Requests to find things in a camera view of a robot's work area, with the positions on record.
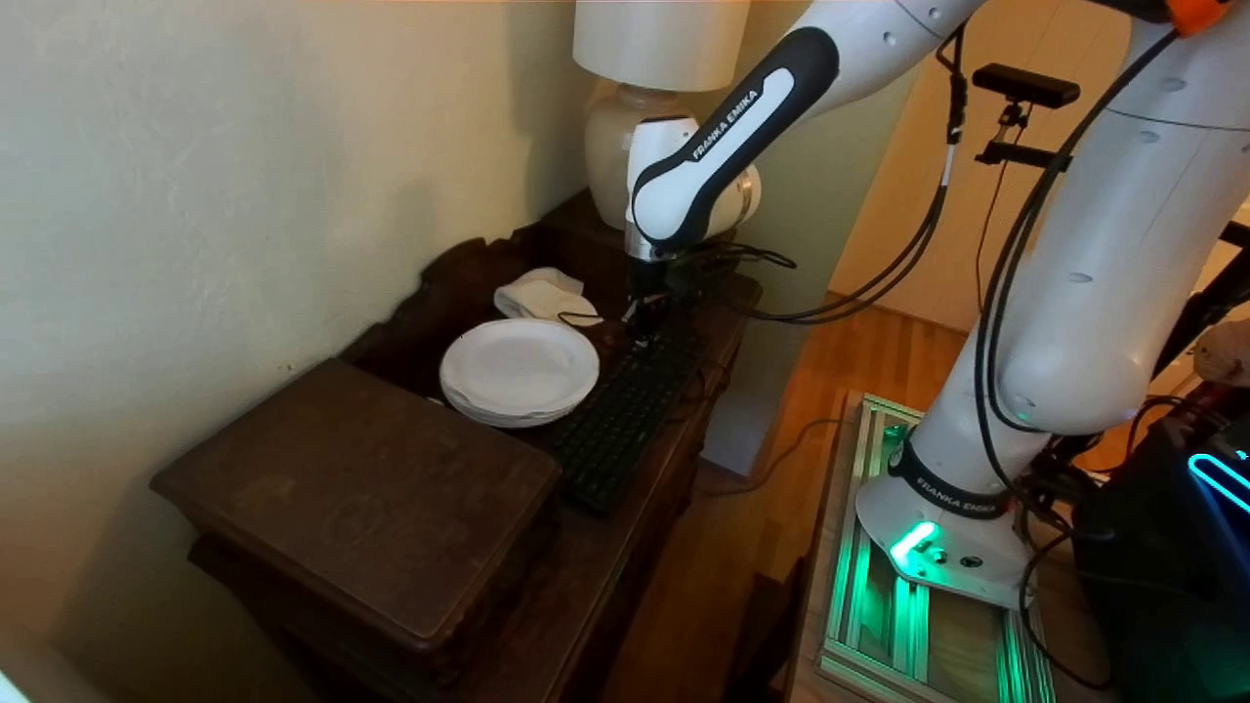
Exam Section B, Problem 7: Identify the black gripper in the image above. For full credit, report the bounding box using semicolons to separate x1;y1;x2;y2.
618;255;696;350

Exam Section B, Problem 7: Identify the black computer keyboard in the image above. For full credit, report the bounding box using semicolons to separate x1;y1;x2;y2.
553;325;701;518

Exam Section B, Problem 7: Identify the white folded cloth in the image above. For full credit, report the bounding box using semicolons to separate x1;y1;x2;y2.
490;265;605;330

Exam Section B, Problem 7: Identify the white round plate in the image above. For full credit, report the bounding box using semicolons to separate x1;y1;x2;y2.
439;315;605;432

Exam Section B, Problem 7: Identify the dark wooden desk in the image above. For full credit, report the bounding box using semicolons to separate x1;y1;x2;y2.
188;192;767;703

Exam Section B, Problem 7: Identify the dark wooden box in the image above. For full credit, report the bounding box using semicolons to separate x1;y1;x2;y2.
150;356;566;657

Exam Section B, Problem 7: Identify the wooden robot platform green light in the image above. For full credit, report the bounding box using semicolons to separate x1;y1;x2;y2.
787;386;1127;703

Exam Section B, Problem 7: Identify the black computer tower blue light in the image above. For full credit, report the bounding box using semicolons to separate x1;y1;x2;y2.
1072;421;1250;703

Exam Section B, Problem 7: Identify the thin black floor cable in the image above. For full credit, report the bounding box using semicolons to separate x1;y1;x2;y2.
701;410;853;503

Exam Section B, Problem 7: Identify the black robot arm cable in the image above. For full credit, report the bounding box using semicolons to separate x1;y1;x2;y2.
708;15;1189;492

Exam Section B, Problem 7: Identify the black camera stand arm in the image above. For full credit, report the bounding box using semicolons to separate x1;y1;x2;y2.
972;100;1110;178

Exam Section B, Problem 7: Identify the black stereo camera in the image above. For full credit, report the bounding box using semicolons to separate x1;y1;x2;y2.
969;59;1086;111

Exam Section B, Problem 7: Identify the black base cable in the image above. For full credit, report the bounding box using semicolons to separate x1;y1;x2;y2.
1012;529;1110;693

